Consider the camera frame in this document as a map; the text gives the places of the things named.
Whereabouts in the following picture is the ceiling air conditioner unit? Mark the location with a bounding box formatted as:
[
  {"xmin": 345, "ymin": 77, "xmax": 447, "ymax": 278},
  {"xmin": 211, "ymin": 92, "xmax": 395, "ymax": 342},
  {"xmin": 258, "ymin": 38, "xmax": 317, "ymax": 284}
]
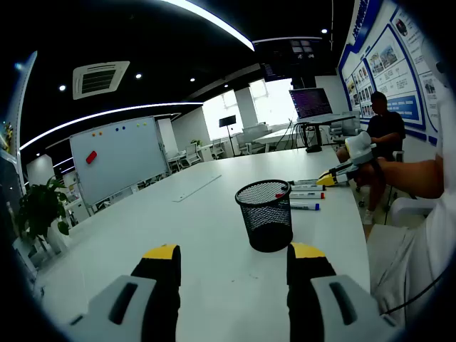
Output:
[{"xmin": 72, "ymin": 61, "xmax": 131, "ymax": 101}]

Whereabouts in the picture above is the red whiteboard marker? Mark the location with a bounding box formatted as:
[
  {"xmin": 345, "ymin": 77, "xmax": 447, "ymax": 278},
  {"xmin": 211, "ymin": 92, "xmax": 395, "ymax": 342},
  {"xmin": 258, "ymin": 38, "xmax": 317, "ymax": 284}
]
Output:
[{"xmin": 275, "ymin": 192, "xmax": 326, "ymax": 200}]

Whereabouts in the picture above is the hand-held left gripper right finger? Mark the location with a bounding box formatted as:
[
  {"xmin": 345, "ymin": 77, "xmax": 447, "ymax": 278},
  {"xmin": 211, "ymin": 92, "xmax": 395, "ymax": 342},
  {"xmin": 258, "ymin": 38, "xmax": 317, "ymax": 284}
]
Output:
[{"xmin": 286, "ymin": 242, "xmax": 405, "ymax": 342}]

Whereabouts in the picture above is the blue white wall poster board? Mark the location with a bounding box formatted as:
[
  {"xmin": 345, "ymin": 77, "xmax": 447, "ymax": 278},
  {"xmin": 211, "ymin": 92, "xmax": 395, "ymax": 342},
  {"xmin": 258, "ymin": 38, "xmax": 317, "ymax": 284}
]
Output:
[{"xmin": 336, "ymin": 0, "xmax": 441, "ymax": 143}]

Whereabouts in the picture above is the white chair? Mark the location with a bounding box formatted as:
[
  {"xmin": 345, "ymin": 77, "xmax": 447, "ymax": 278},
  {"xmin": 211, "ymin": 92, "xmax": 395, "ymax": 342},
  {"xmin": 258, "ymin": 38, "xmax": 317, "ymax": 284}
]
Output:
[{"xmin": 387, "ymin": 197, "xmax": 440, "ymax": 224}]

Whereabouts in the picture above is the operator in white shirt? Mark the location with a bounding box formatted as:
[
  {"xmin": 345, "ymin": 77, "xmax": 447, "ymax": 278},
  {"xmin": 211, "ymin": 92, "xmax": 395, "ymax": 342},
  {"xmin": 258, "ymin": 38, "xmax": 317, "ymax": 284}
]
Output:
[{"xmin": 366, "ymin": 88, "xmax": 456, "ymax": 318}]

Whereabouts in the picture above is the row of white office chairs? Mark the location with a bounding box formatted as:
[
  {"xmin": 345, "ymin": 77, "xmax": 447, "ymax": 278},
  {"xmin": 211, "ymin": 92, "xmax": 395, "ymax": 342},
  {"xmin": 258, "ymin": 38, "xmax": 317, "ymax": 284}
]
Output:
[{"xmin": 167, "ymin": 123, "xmax": 275, "ymax": 172}]

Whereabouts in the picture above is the small black monitor on stand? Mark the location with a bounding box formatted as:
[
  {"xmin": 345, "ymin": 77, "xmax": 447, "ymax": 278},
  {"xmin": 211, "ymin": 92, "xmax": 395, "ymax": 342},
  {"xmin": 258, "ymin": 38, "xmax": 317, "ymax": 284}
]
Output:
[{"xmin": 218, "ymin": 114, "xmax": 238, "ymax": 157}]

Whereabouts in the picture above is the laptop with purple screen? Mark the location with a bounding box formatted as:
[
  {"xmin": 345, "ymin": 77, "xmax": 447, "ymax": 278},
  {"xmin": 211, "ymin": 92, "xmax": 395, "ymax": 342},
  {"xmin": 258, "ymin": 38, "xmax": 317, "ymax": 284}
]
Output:
[{"xmin": 289, "ymin": 88, "xmax": 334, "ymax": 120}]

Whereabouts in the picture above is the potted green plant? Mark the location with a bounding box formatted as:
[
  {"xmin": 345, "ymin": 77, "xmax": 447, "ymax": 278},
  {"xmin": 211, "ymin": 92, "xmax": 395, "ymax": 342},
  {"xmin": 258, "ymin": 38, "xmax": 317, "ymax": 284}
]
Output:
[{"xmin": 16, "ymin": 176, "xmax": 72, "ymax": 256}]

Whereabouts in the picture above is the white table cable cover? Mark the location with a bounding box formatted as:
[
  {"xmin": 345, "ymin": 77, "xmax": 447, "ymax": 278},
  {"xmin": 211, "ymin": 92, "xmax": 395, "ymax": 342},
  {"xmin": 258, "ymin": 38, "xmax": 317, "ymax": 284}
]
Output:
[{"xmin": 172, "ymin": 173, "xmax": 222, "ymax": 203}]

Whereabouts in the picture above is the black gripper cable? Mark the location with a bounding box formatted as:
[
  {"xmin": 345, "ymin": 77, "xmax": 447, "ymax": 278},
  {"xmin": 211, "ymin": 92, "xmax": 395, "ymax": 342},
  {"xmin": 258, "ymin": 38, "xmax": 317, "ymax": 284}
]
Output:
[{"xmin": 383, "ymin": 276, "xmax": 445, "ymax": 316}]

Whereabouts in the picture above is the long ceiling strip light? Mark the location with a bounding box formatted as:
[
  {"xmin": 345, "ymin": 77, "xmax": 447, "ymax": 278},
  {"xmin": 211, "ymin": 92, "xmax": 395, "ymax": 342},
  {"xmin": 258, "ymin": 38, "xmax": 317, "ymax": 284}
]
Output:
[
  {"xmin": 19, "ymin": 102, "xmax": 204, "ymax": 150},
  {"xmin": 167, "ymin": 0, "xmax": 256, "ymax": 51}
]

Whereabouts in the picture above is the white whiteboard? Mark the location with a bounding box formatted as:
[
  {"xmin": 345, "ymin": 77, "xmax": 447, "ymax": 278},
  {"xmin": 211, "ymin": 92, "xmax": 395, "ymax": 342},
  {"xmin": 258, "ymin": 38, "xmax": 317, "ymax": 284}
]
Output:
[{"xmin": 68, "ymin": 115, "xmax": 169, "ymax": 207}]

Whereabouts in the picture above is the pile of yellow snack packets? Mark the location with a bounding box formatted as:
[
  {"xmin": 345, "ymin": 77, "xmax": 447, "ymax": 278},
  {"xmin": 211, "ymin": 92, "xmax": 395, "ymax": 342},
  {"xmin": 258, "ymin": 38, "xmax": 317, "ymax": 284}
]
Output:
[{"xmin": 1, "ymin": 123, "xmax": 14, "ymax": 150}]

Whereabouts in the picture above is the black mesh pen holder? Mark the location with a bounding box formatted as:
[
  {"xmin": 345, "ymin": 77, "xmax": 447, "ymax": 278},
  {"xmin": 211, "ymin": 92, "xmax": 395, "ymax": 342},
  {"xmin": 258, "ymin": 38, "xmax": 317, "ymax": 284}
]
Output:
[{"xmin": 234, "ymin": 179, "xmax": 294, "ymax": 254}]

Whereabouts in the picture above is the row of coloured round magnets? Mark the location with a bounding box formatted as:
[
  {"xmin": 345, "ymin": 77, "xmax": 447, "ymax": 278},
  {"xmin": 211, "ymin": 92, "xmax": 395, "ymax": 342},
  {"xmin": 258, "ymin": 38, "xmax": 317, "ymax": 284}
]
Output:
[{"xmin": 91, "ymin": 121, "xmax": 147, "ymax": 138}]

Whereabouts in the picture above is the white display shelf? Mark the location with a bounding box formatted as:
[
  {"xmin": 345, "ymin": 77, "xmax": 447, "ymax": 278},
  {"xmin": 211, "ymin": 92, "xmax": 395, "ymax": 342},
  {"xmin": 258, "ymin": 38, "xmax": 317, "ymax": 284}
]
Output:
[{"xmin": 0, "ymin": 49, "xmax": 38, "ymax": 186}]

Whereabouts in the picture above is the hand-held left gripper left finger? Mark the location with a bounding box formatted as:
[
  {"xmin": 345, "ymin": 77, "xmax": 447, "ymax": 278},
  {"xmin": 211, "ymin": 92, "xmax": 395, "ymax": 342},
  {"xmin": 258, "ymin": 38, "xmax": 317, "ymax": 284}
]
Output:
[{"xmin": 67, "ymin": 244, "xmax": 182, "ymax": 342}]

